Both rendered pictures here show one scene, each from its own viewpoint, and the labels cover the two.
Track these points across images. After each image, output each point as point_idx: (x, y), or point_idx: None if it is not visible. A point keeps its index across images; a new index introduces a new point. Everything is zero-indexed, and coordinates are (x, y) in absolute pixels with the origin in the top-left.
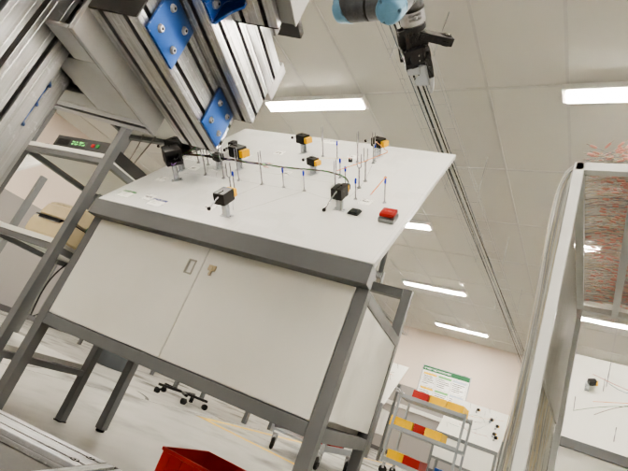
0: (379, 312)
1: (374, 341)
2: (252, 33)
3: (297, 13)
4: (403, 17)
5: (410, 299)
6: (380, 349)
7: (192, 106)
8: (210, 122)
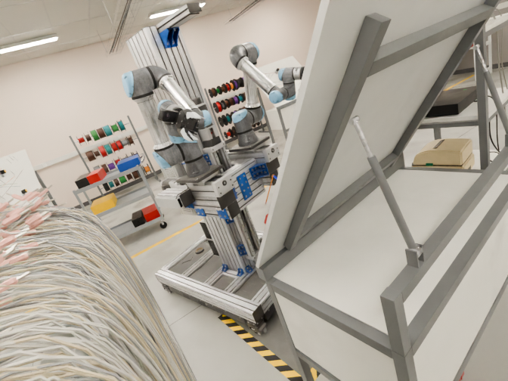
0: (296, 300)
1: (314, 323)
2: (199, 194)
3: (178, 206)
4: None
5: (385, 308)
6: (340, 339)
7: (215, 217)
8: (221, 216)
